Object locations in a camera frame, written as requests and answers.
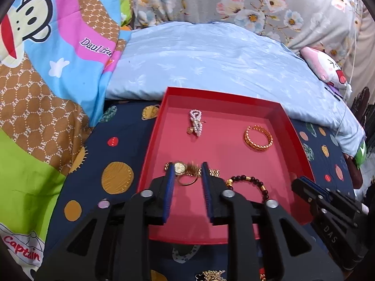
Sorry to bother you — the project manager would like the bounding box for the gold wrist watch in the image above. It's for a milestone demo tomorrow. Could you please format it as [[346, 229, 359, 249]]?
[[164, 161, 221, 187]]

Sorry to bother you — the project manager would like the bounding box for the red shallow box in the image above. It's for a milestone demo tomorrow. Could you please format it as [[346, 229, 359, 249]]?
[[136, 86, 316, 245]]

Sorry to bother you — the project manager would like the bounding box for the dark bead bracelet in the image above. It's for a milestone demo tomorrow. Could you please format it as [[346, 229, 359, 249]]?
[[225, 174, 269, 204]]

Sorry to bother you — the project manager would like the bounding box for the navy planet print blanket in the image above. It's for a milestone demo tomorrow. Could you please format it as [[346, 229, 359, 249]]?
[[44, 99, 364, 281]]

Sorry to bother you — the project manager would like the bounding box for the green cushion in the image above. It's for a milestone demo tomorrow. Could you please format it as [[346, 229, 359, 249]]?
[[354, 140, 368, 165]]

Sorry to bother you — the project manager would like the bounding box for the grey floral cloth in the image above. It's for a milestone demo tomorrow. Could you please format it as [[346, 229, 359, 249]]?
[[129, 0, 373, 74]]

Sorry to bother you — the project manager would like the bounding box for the white pearl bracelet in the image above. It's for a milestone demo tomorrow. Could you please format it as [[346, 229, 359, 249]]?
[[187, 109, 204, 138]]

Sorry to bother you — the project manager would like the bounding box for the gold bangle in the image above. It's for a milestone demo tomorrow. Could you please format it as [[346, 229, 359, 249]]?
[[243, 125, 273, 152]]

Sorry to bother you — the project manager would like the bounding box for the beige curtain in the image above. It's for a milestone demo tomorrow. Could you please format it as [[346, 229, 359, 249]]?
[[343, 6, 375, 95]]

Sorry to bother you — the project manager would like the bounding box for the colourful monkey print quilt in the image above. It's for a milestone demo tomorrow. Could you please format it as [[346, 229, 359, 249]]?
[[0, 0, 136, 279]]

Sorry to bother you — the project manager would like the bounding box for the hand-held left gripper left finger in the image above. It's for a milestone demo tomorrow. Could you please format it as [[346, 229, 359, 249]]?
[[35, 162, 176, 281]]

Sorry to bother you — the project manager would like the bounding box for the light blue pillow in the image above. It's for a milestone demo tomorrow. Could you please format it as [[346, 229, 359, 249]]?
[[105, 21, 365, 156]]

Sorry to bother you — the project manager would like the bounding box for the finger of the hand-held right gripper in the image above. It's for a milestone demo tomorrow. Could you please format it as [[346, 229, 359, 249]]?
[[300, 176, 338, 201], [291, 178, 323, 212]]

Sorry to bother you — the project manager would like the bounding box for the gold chain necklace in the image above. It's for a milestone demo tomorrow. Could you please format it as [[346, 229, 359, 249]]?
[[195, 269, 228, 281]]

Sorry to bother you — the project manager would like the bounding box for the black metal chair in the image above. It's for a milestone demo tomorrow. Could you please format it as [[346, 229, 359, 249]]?
[[350, 86, 373, 130]]

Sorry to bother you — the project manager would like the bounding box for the pink white plush toy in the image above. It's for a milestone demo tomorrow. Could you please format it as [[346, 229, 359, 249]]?
[[299, 46, 352, 91]]

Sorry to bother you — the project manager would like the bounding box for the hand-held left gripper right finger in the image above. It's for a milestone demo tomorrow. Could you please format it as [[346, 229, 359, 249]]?
[[202, 161, 344, 281]]

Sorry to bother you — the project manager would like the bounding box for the white cable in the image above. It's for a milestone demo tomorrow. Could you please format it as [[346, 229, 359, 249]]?
[[336, 15, 360, 137]]

